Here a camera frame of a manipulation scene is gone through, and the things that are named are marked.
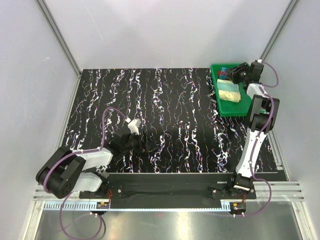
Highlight aluminium rail frame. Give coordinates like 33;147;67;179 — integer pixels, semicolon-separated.
32;181;305;201

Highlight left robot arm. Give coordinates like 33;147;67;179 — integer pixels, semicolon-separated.
35;133;148;199

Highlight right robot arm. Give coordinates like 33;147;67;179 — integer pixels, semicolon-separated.
224;59;280;199

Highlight red and blue towel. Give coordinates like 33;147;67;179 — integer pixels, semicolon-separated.
217;67;232;81

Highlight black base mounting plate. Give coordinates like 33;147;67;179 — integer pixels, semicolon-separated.
79;173;256;211

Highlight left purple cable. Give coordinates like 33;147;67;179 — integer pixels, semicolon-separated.
42;107;131;240

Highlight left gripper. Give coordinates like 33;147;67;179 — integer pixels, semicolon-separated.
121;131;157;153

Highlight green plastic bin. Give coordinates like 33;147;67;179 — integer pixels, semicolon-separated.
210;63;252;117

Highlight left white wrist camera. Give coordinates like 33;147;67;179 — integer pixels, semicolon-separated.
125;118;142;135

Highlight yellow and green towel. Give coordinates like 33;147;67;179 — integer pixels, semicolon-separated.
216;79;241;103

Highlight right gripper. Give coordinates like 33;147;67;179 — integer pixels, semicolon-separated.
223;62;249;85

